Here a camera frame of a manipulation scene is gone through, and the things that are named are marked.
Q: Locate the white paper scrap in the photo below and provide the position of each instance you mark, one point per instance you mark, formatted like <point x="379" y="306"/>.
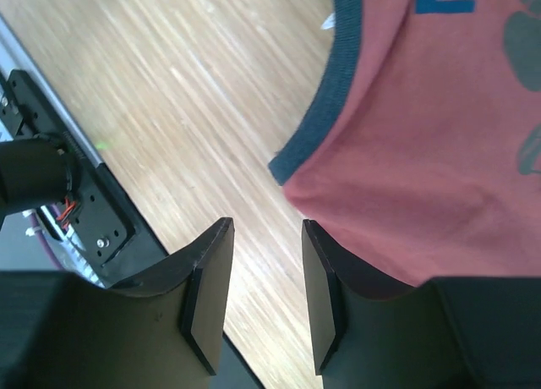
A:
<point x="329" y="22"/>

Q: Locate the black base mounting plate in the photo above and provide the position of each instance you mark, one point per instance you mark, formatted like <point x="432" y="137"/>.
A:
<point x="45" y="170"/>

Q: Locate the red graphic tank top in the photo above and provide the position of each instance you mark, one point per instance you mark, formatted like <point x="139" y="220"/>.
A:
<point x="420" y="152"/>

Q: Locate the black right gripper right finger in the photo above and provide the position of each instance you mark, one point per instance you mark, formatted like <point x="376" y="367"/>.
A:
<point x="369" y="330"/>

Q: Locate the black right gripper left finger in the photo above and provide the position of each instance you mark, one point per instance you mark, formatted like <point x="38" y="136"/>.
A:
<point x="160" y="328"/>

